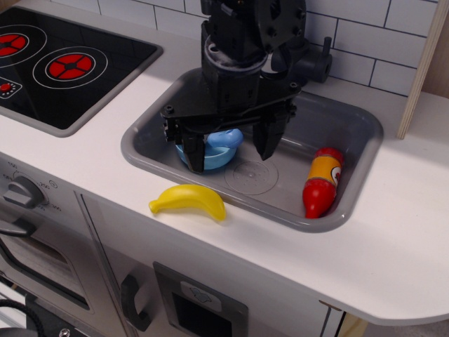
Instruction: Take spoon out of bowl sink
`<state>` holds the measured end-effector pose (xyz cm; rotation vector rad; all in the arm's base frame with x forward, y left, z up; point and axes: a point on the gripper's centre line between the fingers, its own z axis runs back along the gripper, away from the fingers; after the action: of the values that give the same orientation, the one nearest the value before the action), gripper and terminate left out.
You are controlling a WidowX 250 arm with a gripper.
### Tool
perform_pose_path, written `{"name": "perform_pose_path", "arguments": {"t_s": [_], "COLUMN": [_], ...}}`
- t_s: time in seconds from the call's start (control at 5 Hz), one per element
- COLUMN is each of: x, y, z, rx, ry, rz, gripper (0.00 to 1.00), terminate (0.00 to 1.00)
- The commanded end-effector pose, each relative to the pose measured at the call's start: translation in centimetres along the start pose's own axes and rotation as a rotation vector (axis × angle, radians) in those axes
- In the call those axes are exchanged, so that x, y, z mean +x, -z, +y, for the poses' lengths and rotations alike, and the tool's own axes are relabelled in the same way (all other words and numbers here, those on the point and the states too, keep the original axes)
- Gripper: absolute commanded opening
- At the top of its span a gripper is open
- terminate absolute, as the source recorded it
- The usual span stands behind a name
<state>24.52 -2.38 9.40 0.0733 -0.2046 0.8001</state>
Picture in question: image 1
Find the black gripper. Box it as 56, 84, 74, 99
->
160, 60, 302, 173

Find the blue handled grey spoon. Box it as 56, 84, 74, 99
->
206, 128, 243, 149

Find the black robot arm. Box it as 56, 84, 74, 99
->
161, 1, 307, 173

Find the light blue bowl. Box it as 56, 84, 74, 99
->
175, 143, 239, 171

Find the grey toy sink basin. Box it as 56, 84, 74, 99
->
121, 69, 383, 232

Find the yellow toy banana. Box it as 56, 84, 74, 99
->
149, 184, 227, 221

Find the red yellow ketchup bottle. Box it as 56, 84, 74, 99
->
302, 147, 344, 219

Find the dark grey toy faucet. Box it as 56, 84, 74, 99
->
269, 36, 333, 88

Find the grey dispenser panel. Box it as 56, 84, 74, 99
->
153, 262, 248, 337

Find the black toy stovetop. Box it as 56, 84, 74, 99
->
1, 6, 163, 138

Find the grey oven knob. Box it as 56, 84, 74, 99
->
3, 176, 45, 209

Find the grey oven door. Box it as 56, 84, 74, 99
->
1, 201, 126, 336

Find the dark grey cabinet handle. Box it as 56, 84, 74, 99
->
120, 275, 152, 332

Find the grey oven door handle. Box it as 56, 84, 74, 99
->
1, 218, 36, 237

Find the light wooden side post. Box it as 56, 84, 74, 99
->
396, 0, 448, 140

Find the black cable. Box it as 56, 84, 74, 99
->
0, 298, 46, 337

